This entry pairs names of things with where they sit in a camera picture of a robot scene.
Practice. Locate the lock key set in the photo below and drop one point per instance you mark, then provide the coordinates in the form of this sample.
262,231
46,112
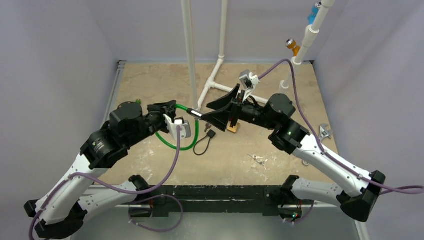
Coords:
208,126

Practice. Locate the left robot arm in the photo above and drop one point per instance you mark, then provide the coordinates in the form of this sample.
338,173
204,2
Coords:
64,210

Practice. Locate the green cable lock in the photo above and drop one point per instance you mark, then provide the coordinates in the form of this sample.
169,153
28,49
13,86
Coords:
193,138

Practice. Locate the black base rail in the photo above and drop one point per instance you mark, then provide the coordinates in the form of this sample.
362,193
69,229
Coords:
268,200

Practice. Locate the brass padlock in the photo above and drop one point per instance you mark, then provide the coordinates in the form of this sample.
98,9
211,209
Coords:
233,129

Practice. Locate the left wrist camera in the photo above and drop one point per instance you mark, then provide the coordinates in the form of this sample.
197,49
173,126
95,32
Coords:
178,128

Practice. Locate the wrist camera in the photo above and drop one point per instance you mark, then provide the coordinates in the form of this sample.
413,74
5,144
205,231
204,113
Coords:
178,128
249,82

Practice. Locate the blue valve fitting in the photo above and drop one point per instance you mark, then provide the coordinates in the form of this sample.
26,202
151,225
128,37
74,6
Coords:
314,12

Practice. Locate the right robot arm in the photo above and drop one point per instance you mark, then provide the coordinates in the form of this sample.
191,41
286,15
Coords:
352,190

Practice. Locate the aluminium frame rail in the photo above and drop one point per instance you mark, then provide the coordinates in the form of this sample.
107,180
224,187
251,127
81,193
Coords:
114,90

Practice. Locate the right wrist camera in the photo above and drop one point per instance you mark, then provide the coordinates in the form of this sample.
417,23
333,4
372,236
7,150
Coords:
249,82

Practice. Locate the adjustable wrench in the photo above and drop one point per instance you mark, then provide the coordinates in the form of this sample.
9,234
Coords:
324,132

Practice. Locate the orange valve fitting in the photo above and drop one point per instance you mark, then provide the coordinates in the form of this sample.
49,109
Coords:
292,45

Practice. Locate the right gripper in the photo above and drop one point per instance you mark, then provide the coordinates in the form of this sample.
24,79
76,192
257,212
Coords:
235,110

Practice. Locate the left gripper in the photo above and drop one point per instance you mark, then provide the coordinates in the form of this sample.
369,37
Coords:
168,108

